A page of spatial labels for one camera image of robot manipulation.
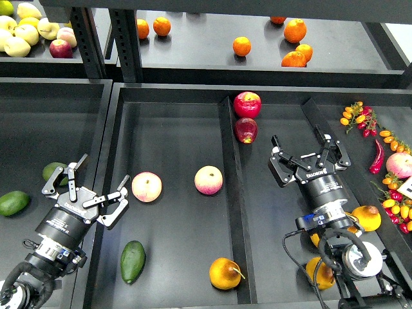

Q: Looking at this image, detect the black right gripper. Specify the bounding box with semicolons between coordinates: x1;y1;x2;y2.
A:
268;124;351;212

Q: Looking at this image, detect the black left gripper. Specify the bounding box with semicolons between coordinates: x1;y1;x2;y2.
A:
35;154;130;247

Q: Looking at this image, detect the dark green avocado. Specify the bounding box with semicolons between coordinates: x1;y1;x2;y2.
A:
120;240;146;284

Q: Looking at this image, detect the yellow pear with stem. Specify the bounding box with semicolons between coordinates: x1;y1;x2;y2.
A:
209;257;245;290

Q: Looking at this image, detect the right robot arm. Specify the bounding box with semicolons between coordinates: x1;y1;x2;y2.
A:
268;126;411;308

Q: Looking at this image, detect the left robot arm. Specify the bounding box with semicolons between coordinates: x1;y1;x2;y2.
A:
1;154;130;308

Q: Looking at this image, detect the yellow pear under arm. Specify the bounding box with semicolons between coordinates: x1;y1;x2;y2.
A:
310;233;320;248

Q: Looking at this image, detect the green avocado upper left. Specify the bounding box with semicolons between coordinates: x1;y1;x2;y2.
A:
42;162;68;186

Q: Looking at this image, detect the light green avocado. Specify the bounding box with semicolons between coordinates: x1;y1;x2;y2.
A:
1;191;31;216

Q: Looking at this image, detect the yellow pear right edge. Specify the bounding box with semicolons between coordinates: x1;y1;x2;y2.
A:
351;205;382;232

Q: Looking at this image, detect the yellow pear bottom right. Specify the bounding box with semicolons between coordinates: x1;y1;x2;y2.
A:
305;256;335;290

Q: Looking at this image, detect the pale yellow pear top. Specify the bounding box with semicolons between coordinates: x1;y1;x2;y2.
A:
17;3;42;19

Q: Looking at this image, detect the pink peach left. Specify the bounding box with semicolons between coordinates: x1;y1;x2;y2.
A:
131;171;162;203

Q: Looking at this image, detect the red chili pepper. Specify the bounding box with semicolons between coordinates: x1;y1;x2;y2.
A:
369;140;385;174

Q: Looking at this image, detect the dark red apple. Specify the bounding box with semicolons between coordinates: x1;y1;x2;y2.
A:
234;117;258;144

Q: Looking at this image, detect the cherry tomato bunch upper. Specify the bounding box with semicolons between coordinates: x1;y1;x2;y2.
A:
340;101;379;138

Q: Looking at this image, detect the cherry tomato bunch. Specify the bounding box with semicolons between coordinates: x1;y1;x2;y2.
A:
371;172;411;234
340;101;379;138

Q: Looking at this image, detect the bright red apple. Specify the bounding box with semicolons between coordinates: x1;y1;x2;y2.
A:
233;91;261;118

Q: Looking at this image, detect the black left tray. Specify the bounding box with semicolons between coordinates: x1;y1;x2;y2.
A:
0;77;113;309

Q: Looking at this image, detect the pink peach right edge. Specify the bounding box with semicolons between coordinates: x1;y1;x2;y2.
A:
386;153;411;179

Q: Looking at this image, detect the white label card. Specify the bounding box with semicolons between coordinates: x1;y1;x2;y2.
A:
397;176;412;199

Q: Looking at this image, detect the cherry tomato bunch lower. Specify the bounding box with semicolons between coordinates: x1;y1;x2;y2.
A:
371;172;411;234

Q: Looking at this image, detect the orange front right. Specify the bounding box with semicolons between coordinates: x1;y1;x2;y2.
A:
281;51;306;68

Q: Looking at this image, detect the pink peach centre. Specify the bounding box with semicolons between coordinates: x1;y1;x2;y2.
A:
194;165;223;195

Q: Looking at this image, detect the orange right small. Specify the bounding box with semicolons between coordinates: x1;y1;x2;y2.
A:
295;44;314;62

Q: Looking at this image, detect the black shelf rack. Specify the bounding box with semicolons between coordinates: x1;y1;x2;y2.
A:
1;1;411;89

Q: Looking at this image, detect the large black divided tray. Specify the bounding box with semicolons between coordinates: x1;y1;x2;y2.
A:
72;83;411;308

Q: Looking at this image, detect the orange large upper right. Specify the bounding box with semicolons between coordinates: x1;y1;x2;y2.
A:
284;19;307;43

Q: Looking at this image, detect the orange centre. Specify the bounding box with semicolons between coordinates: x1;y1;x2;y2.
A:
232;36;252;57

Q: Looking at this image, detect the orange top edge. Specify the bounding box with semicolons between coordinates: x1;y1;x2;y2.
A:
270;16;286;24

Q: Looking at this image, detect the red apple on shelf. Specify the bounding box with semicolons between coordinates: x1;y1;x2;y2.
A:
49;39;73;59

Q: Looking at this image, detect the pink peach on shelf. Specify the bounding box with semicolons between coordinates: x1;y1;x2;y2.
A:
57;27;77;48

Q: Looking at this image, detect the pale yellow apple front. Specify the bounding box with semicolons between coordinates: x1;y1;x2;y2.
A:
4;37;31;57

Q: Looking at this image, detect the pale yellow apple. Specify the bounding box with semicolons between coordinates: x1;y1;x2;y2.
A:
37;17;60;41
0;15;18;35
4;37;31;57
14;24;39;46

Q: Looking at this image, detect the pale yellow apple right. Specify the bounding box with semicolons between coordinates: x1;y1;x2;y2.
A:
37;17;60;41

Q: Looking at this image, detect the pale yellow apple middle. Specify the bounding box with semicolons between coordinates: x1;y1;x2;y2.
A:
14;24;39;46

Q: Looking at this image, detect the orange far left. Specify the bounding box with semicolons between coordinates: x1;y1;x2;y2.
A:
136;19;150;40

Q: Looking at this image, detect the yellow lemon on shelf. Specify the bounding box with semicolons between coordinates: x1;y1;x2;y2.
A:
18;17;39;28

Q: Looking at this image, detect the pale yellow apple left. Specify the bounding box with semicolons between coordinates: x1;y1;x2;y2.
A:
0;15;18;35

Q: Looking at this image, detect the orange cherry tomato string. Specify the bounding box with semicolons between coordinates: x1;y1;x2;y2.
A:
379;129;412;155

